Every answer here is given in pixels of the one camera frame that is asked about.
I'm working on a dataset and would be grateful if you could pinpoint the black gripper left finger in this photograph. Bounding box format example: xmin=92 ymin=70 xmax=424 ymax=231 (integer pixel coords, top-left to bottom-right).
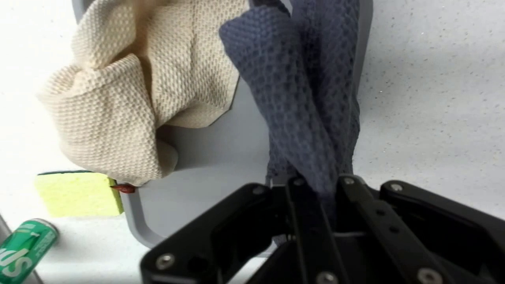
xmin=141 ymin=179 xmax=346 ymax=284

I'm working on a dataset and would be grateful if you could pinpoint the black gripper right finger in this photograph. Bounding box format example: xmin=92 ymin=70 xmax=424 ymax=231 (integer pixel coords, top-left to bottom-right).
xmin=337 ymin=176 xmax=505 ymax=284

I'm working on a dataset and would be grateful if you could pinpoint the beige waffle towel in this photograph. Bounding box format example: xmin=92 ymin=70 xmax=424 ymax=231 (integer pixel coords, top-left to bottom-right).
xmin=40 ymin=0 xmax=248 ymax=187

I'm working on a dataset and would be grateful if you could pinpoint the dark blue waffle towel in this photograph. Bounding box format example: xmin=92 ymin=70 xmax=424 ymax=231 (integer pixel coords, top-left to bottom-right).
xmin=218 ymin=0 xmax=365 ymax=198

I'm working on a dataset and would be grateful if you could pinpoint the grey plastic tray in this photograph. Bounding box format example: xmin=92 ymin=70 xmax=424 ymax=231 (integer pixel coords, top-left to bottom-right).
xmin=70 ymin=0 xmax=376 ymax=250

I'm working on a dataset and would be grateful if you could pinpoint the small red object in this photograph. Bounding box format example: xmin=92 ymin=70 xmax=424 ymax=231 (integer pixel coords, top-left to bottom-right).
xmin=110 ymin=179 xmax=138 ymax=195

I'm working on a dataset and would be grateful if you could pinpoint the yellow green sponge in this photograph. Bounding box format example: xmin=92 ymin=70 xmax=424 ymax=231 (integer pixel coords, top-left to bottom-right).
xmin=35 ymin=171 xmax=124 ymax=218

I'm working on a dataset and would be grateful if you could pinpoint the green soap bottle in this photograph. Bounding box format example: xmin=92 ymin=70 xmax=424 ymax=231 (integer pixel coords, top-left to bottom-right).
xmin=0 ymin=218 xmax=59 ymax=284

